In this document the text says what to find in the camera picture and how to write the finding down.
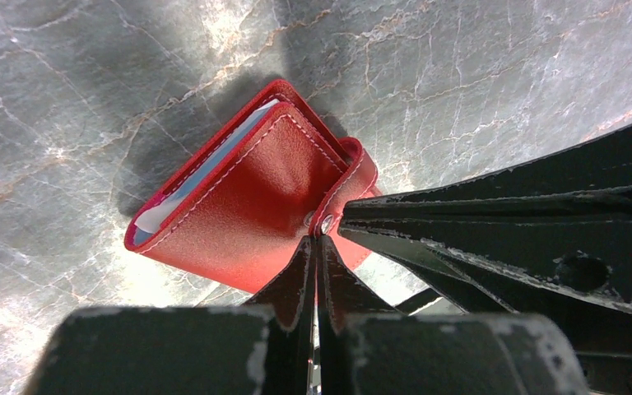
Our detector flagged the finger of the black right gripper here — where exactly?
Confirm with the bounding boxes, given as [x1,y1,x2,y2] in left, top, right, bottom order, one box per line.
[344,124,632,221]

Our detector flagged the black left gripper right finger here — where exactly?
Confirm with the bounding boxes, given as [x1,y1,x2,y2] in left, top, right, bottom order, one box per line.
[318,235,401,394]

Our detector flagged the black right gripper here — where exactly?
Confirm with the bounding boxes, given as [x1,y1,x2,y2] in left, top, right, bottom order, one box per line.
[339,214,632,394]

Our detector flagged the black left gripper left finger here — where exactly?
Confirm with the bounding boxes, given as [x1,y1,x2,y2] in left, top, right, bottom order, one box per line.
[245,236,316,394]

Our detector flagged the red leather card holder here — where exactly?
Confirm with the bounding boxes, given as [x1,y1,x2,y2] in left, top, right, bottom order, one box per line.
[124,79,379,293]

